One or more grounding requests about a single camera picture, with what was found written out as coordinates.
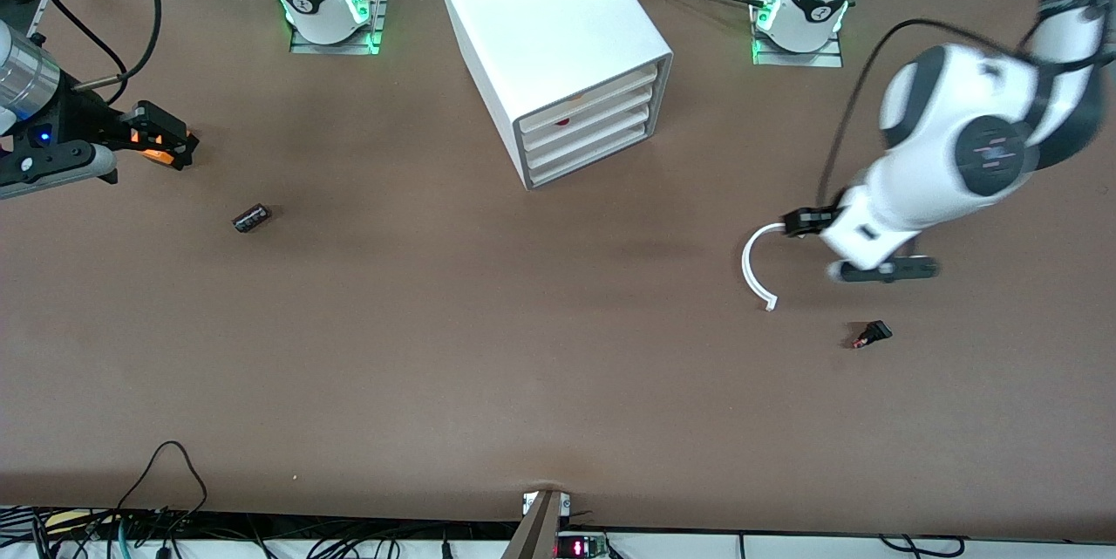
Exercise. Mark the white drawer cabinet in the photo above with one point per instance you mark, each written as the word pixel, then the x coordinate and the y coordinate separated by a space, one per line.
pixel 540 10

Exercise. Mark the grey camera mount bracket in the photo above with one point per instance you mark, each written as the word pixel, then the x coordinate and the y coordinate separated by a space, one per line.
pixel 540 524

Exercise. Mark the small red display module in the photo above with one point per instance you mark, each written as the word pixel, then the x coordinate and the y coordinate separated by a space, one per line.
pixel 580 548

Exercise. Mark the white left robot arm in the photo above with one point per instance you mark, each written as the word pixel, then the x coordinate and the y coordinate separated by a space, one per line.
pixel 942 123

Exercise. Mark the white plastic drawer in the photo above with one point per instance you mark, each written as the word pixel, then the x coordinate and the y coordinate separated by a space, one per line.
pixel 593 152
pixel 593 120
pixel 593 136
pixel 593 105

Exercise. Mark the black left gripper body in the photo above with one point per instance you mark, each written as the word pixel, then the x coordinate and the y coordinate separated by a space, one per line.
pixel 813 221

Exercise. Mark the black square push button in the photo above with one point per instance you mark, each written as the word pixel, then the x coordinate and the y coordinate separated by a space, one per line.
pixel 874 333

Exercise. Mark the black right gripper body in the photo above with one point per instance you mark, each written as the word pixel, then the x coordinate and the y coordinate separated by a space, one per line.
pixel 83 121

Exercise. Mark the small black cylindrical capacitor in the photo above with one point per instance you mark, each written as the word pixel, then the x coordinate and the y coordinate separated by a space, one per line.
pixel 252 218

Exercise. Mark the white semicircular plastic bracket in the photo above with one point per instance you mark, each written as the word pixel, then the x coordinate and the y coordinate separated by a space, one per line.
pixel 745 267

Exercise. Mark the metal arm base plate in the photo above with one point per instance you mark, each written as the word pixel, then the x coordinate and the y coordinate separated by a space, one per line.
pixel 380 10
pixel 798 59

